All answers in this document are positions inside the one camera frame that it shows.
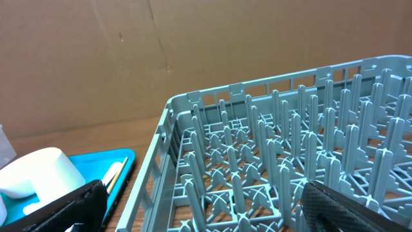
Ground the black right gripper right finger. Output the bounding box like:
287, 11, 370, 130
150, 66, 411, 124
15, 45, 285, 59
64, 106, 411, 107
301, 181, 411, 232

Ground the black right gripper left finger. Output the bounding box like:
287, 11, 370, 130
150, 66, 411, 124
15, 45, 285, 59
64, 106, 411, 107
1, 179, 108, 232

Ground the white plastic cup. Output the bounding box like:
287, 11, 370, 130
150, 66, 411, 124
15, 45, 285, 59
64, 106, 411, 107
23, 147, 86, 215

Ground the grey dishwasher rack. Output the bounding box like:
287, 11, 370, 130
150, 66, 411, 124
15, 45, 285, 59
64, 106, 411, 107
117, 55, 411, 231

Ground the teal serving tray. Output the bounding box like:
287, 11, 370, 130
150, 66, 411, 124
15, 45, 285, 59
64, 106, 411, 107
1, 148, 135, 227

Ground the wooden chopstick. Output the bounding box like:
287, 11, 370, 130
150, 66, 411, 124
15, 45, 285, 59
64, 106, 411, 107
108, 157, 128, 195

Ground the white bowl with crumbs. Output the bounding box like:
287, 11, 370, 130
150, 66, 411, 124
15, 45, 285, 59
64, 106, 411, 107
1, 157, 35, 198

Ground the pink bowl with cereal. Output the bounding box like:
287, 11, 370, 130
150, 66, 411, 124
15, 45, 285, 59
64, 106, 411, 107
0, 196, 7, 226

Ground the clear plastic bin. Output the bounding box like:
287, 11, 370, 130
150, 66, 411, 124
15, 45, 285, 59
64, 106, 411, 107
0, 125, 17, 168

